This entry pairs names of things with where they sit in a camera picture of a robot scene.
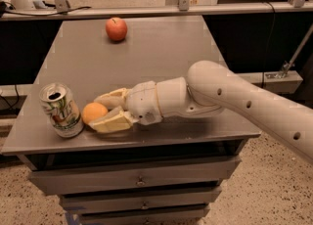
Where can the orange fruit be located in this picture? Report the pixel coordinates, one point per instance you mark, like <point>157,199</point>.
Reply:
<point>93,111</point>

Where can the metal rail frame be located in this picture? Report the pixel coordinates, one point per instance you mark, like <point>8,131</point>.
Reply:
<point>64,11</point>

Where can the grey drawer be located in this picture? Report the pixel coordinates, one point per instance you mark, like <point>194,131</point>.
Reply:
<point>145,217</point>
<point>141,200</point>
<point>134,175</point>

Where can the bottom grey drawer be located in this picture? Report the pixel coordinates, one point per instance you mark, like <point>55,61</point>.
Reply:
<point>145,217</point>

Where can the white 7up can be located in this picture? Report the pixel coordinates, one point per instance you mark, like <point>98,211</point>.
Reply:
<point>57,102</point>

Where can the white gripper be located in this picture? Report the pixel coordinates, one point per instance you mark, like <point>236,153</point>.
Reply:
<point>142,101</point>

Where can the top grey drawer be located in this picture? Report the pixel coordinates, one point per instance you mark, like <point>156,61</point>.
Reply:
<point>134,175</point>

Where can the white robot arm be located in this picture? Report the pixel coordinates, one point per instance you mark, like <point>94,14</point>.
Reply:
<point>208,89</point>

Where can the red apple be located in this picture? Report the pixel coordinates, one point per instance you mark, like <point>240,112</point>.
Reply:
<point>116,29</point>

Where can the grey drawer cabinet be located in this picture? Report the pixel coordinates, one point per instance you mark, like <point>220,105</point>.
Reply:
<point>83,58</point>

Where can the middle grey drawer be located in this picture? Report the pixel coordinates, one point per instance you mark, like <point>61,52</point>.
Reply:
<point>141,200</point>

